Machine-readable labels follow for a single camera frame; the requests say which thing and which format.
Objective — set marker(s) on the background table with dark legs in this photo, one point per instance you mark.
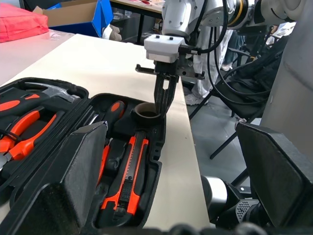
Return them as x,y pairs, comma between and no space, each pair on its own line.
137,7

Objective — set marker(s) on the white beige cloth bundle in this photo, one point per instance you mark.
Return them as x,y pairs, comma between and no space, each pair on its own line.
112,33

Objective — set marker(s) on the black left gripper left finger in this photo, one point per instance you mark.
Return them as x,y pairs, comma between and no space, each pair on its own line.
61,186

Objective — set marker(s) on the person in white trousers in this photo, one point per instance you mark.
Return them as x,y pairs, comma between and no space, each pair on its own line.
203,80

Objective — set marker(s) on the brown cardboard box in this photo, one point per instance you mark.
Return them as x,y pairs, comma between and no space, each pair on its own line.
68,12

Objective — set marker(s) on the orange black screwdriver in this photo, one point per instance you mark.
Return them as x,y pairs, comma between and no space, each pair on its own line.
117,110

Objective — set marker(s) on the black plastic tool case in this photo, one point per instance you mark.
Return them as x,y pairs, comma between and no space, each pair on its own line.
151,151

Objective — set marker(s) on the black tape roll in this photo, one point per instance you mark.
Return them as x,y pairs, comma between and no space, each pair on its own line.
144,121

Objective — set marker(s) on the orange black pliers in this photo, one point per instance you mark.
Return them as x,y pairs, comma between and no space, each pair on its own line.
27,124

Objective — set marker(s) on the grey robot torso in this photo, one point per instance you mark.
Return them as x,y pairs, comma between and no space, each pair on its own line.
296,73

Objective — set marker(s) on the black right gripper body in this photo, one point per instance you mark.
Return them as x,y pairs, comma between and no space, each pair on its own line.
171,69

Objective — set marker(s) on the red-orange plastic strip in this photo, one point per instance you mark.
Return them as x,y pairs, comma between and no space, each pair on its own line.
105,159

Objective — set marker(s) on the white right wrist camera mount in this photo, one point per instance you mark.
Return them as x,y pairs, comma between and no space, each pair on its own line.
161,47

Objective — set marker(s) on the red fabric bag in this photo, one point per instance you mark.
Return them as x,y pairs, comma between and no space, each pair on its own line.
19,22

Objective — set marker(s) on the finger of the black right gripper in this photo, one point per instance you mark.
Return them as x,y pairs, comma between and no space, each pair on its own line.
160,95
172,90

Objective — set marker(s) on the blue cardboard box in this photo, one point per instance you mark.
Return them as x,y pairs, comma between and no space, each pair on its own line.
100,19

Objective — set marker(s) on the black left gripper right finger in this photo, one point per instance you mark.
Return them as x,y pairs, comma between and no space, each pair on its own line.
276,171

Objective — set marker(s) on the orange black utility knife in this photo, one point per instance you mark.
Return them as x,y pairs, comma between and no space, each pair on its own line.
130,176

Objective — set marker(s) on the silver and black robot joint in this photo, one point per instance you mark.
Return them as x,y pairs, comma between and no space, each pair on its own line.
215,193

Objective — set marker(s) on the person in blue jeans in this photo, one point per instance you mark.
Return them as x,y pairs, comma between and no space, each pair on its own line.
232,51

